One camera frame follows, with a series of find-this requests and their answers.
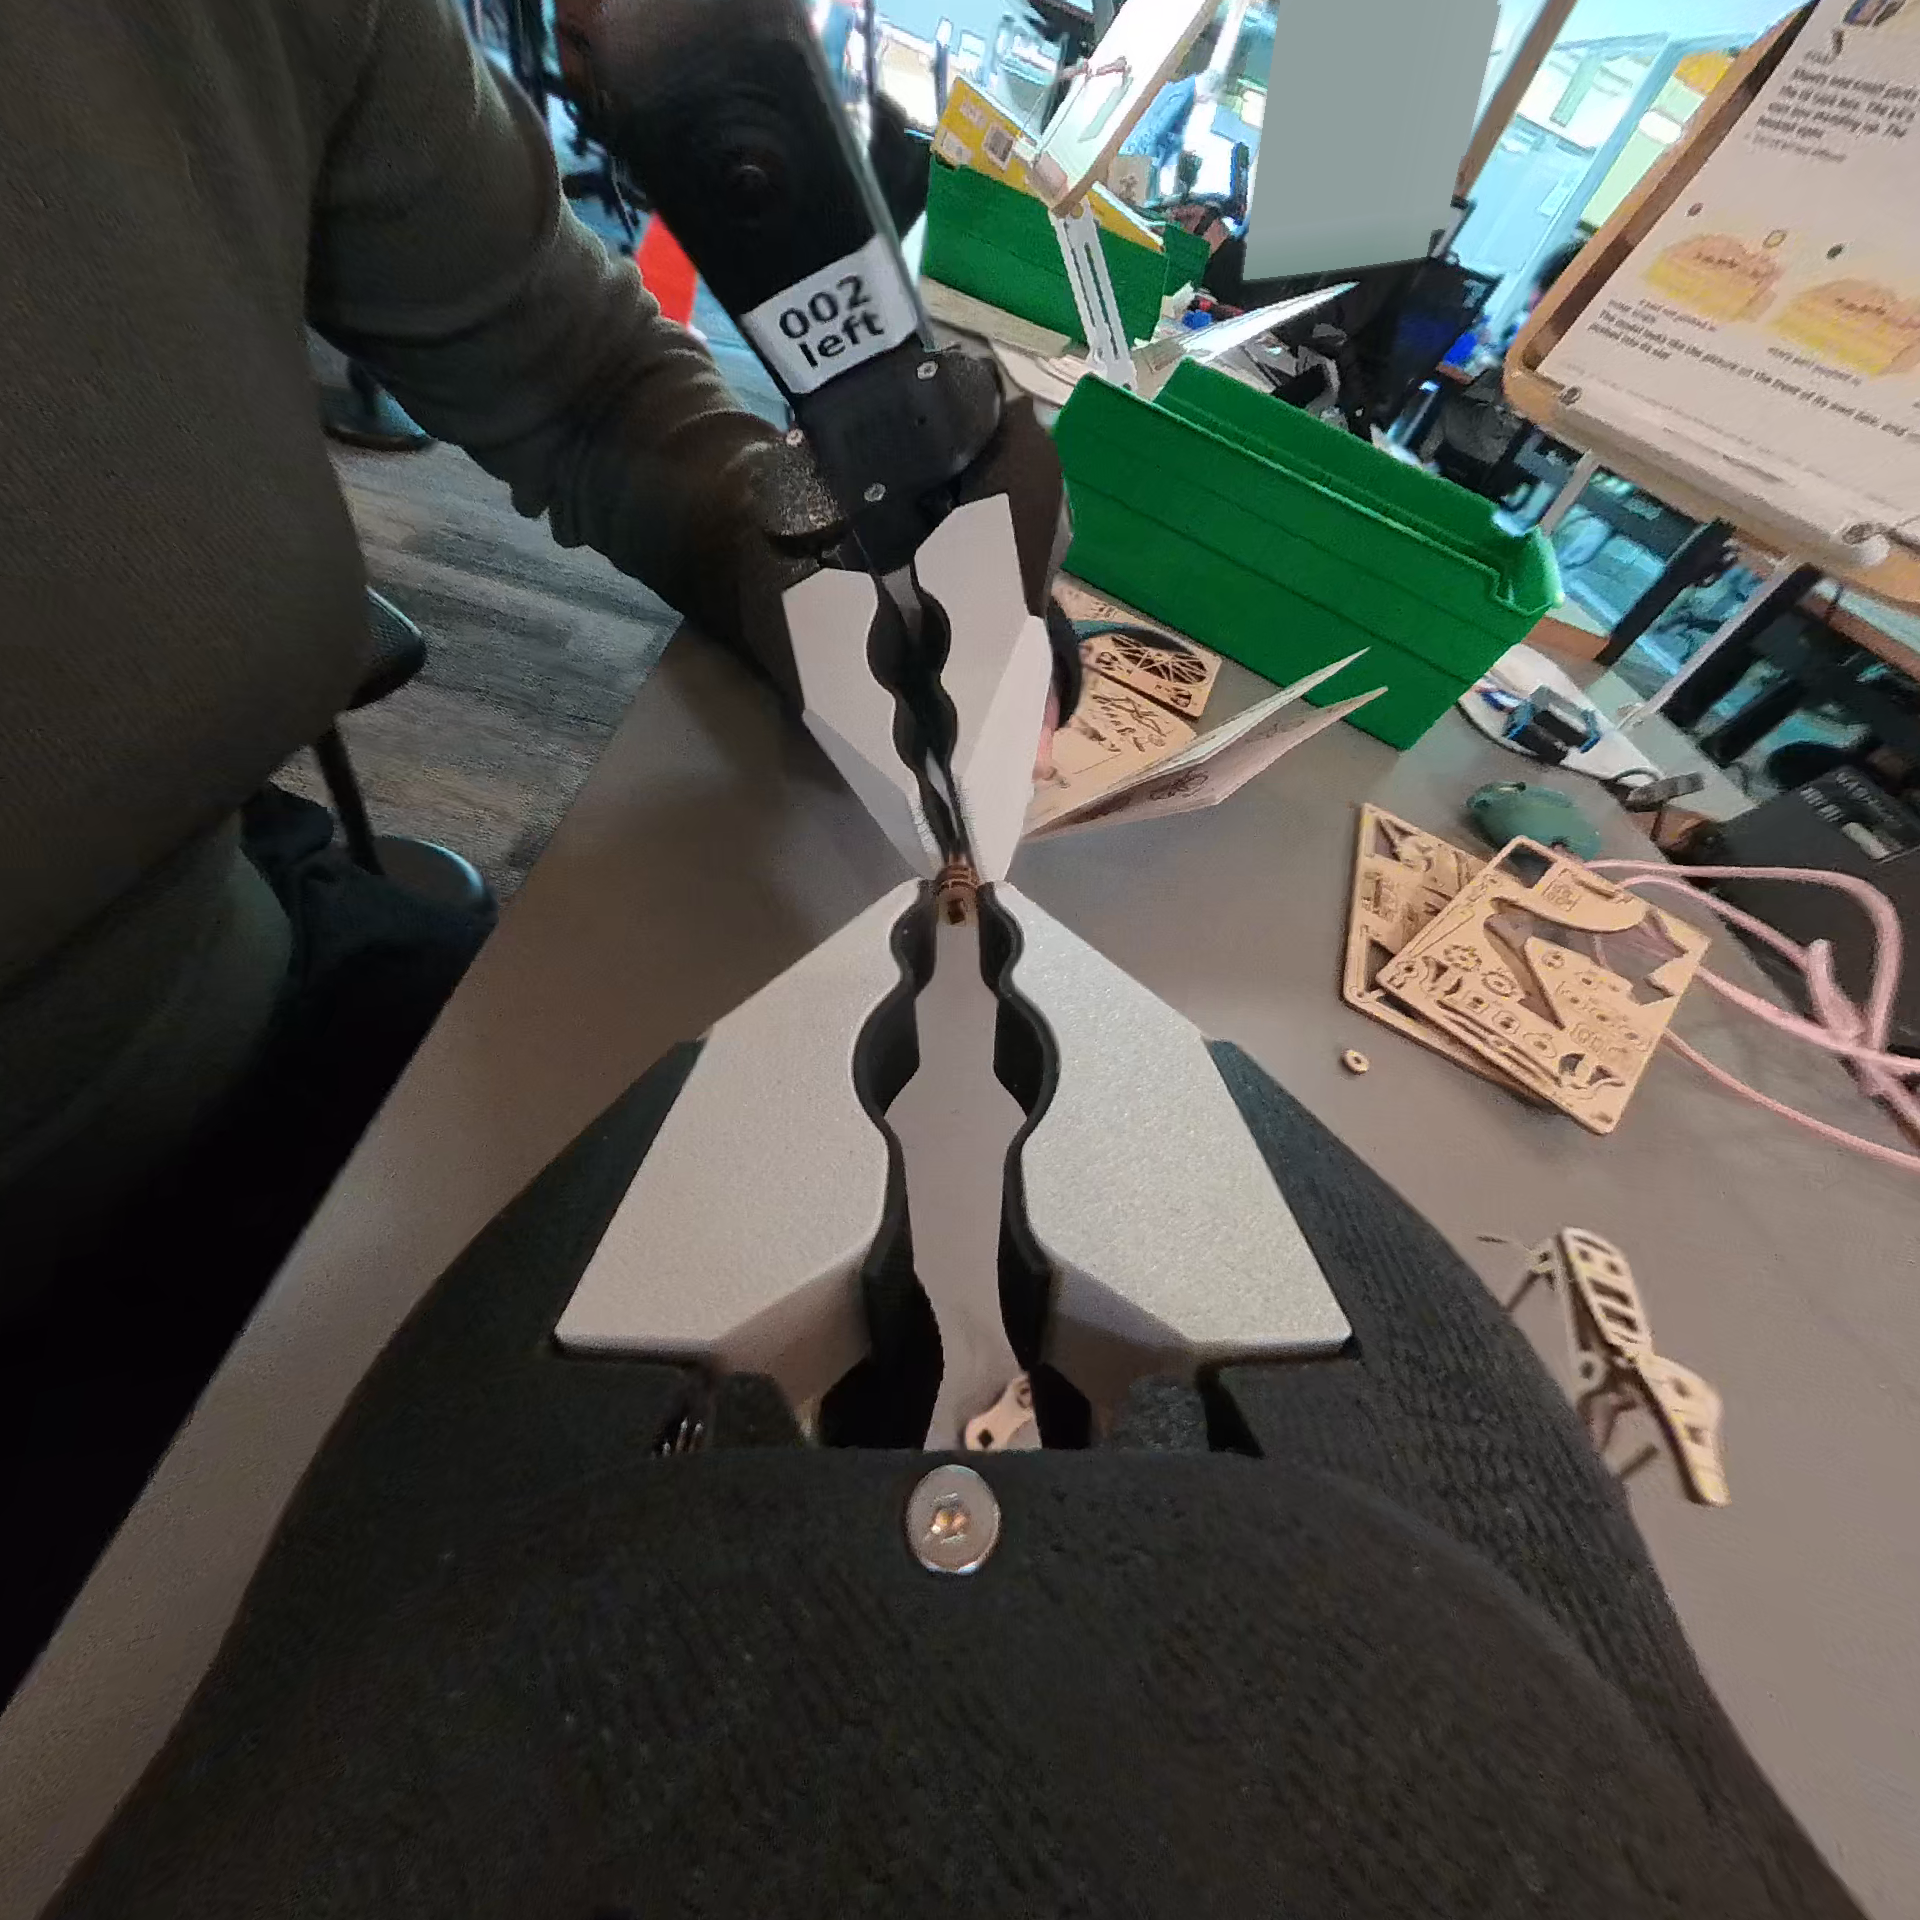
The wooden display board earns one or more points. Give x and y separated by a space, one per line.
1127 91

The person's torso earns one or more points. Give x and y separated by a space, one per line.
152 602

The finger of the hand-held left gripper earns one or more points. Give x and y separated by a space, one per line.
993 646
856 690

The small wooden model part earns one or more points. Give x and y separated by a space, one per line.
955 881

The black office chair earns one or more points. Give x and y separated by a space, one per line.
392 840

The large green plastic bin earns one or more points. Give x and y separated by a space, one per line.
1290 525

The wooden parts sheet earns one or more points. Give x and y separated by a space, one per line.
1156 661
1546 991
1403 899

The teal computer mouse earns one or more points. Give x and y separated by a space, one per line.
1531 817

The flat wooden part with holes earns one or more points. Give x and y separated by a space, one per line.
997 1415

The white folding stand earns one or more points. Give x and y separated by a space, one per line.
1105 301

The instruction sheet on wooden board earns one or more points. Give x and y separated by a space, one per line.
1531 376

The person's left hand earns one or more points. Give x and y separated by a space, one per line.
719 496

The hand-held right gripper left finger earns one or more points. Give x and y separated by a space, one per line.
750 1187

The blue and black device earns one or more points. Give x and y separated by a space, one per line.
1553 724

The small green plastic bin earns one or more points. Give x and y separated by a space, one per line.
1036 250

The open instruction booklet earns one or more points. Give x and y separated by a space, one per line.
1187 766

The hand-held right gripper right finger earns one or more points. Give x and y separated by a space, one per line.
1170 1200

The person's left forearm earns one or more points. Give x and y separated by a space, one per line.
495 226

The black plug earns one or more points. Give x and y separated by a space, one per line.
1650 792

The black electronics box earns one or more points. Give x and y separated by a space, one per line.
1831 840

